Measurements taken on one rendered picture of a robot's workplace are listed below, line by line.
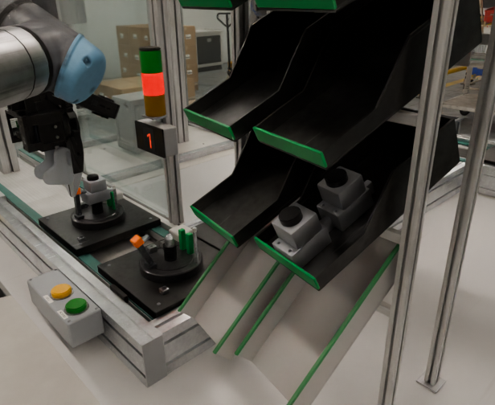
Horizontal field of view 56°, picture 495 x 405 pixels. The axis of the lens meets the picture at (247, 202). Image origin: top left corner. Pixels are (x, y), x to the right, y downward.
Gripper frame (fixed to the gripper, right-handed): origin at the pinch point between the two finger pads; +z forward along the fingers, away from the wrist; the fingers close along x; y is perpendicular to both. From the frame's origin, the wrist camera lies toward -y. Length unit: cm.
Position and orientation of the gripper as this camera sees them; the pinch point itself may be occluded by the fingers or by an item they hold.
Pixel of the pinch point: (75, 188)
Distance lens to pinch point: 82.6
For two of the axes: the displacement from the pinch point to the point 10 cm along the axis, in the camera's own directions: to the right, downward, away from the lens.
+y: -7.3, 2.9, -6.2
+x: 6.9, 2.9, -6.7
